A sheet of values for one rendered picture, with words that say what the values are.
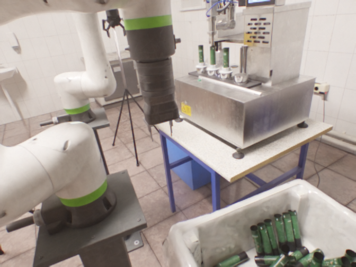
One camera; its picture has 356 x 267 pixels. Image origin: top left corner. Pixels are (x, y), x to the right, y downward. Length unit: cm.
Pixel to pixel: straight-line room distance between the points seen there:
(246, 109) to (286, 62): 35
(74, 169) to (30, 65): 408
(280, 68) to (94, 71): 86
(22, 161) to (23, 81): 412
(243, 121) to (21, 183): 83
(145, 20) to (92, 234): 50
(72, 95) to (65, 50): 339
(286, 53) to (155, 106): 87
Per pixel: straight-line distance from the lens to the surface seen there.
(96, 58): 115
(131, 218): 66
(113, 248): 78
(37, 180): 54
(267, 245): 110
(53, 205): 70
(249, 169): 108
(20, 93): 468
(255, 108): 108
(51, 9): 45
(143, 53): 47
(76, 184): 61
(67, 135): 58
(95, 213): 67
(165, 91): 49
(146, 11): 46
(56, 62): 461
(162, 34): 47
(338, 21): 264
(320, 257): 105
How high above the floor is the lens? 138
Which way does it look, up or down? 27 degrees down
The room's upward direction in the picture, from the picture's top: 6 degrees counter-clockwise
